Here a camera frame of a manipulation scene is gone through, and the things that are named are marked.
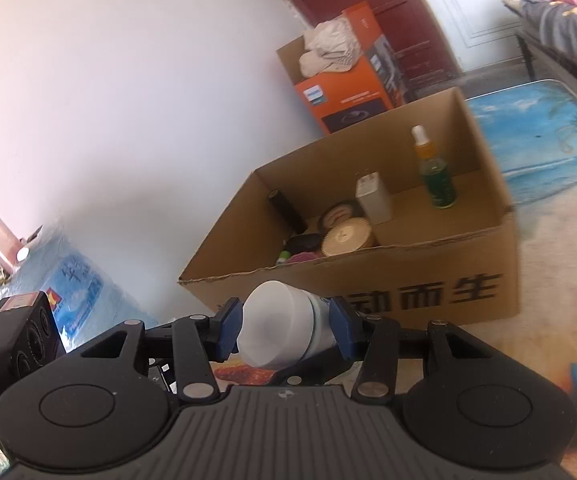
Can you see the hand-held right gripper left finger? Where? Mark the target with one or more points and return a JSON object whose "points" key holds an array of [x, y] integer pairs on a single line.
{"points": [[228, 332]]}

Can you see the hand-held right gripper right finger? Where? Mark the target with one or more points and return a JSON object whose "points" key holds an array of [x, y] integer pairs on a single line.
{"points": [[344, 332]]}

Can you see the white pill bottle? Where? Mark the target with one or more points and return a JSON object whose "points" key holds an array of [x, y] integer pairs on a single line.
{"points": [[278, 325]]}

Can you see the pink plastic lid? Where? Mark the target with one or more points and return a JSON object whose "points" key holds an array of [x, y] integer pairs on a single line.
{"points": [[306, 257]]}

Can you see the brown cardboard box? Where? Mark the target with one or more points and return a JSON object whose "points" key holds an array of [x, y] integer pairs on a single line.
{"points": [[418, 280]]}

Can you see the small green tube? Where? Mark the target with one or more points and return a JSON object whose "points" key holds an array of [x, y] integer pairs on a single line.
{"points": [[283, 258]]}

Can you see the dark jar with gold lid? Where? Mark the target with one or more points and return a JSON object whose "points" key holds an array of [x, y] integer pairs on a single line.
{"points": [[348, 239]]}

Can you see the black oval key fob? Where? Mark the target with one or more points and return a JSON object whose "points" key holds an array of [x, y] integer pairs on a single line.
{"points": [[303, 244]]}

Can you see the black tape roll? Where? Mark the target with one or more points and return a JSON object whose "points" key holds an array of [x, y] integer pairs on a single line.
{"points": [[336, 214]]}

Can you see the white charger plug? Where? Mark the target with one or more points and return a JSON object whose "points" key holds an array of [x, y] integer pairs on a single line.
{"points": [[374, 200]]}

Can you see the black cylinder with gold end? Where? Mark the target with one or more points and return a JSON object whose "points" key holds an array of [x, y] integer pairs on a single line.
{"points": [[287, 208]]}

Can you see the green dropper bottle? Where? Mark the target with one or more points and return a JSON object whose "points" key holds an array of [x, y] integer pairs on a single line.
{"points": [[438, 180]]}

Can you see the blue water jug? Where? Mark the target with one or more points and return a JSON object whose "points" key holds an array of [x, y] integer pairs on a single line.
{"points": [[83, 280]]}

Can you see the orange product box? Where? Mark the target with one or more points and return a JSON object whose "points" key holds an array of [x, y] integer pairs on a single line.
{"points": [[348, 100]]}

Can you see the beige cloth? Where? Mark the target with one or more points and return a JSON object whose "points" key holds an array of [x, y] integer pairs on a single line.
{"points": [[328, 47]]}

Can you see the grey blanket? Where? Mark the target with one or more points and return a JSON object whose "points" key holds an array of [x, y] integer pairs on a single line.
{"points": [[568, 30]]}

